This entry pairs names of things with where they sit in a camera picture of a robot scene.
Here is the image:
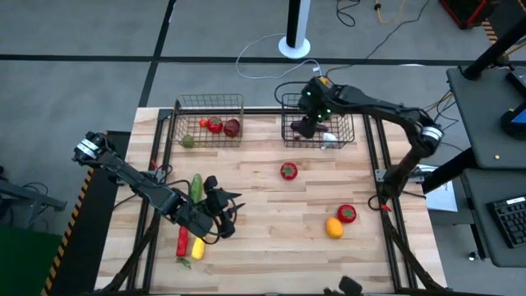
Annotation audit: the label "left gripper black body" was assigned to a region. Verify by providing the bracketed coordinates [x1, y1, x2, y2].
[174, 192, 231, 238]

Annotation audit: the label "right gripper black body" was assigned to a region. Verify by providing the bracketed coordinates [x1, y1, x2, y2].
[298, 76, 344, 123]

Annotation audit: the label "purple toy eggplant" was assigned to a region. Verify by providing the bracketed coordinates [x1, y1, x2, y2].
[290, 117, 330, 133]

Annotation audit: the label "green toy cucumber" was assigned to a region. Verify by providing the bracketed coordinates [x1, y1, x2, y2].
[189, 173, 205, 205]

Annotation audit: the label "white toy garlic bulb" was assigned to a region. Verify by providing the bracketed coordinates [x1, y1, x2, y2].
[320, 132, 339, 151]

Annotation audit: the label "red toy chili pepper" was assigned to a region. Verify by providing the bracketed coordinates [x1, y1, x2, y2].
[175, 225, 189, 258]

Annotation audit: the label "yellow oblong toy vegetable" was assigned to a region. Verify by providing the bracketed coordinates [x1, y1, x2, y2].
[191, 237, 206, 261]

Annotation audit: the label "red toy tomato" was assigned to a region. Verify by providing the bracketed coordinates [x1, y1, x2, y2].
[279, 161, 299, 181]
[337, 204, 358, 224]

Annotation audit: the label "bright red toy apple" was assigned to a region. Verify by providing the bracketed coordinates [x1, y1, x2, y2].
[206, 116, 224, 134]

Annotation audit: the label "dark red round toy fruit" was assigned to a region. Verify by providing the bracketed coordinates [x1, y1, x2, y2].
[223, 118, 242, 138]

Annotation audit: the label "orange toy citrus fruit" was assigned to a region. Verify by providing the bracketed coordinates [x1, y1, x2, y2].
[325, 216, 344, 240]

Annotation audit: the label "black pole white round base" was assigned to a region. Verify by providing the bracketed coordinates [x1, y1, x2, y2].
[278, 0, 312, 60]

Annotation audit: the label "black hazard striped mat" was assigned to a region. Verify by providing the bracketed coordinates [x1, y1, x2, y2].
[39, 130, 133, 296]

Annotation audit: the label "black bulky object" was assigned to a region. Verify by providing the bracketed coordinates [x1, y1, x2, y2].
[323, 275, 365, 296]

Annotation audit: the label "white paper sheet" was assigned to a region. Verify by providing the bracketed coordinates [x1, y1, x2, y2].
[414, 163, 459, 214]

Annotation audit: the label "grey platform table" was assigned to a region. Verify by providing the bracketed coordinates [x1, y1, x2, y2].
[446, 65, 526, 170]

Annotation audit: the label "red black tool box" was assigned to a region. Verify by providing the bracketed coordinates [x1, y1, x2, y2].
[438, 0, 494, 30]

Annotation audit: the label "grey stand legs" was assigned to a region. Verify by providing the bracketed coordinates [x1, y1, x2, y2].
[0, 164, 67, 231]

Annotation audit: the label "green floor mat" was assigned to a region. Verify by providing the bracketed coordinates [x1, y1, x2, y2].
[0, 224, 63, 296]

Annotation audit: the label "black pole stand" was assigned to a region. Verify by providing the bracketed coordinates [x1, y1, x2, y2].
[462, 15, 526, 82]

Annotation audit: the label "black blue device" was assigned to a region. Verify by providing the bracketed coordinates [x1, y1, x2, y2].
[500, 101, 526, 141]

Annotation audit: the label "grey desk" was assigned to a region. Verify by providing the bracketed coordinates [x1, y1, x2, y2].
[459, 167, 526, 269]

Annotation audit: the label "black keyboard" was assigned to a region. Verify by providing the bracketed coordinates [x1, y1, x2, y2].
[487, 196, 526, 249]

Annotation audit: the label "black wire basket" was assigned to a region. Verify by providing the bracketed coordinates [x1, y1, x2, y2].
[280, 92, 356, 150]

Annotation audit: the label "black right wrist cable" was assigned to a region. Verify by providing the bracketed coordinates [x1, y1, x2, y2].
[274, 80, 310, 109]

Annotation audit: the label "black table frame rails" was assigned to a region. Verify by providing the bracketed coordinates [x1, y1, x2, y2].
[93, 107, 449, 296]

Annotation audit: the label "white floor cable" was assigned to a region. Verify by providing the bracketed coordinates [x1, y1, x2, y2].
[236, 33, 324, 80]

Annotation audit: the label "bronze wire basket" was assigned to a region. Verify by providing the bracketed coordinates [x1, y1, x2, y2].
[172, 93, 245, 149]

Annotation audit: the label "yellow floor cable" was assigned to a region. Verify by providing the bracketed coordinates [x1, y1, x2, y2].
[373, 0, 406, 25]

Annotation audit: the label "long black floor cable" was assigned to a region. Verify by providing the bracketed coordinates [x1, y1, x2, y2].
[365, 0, 431, 58]

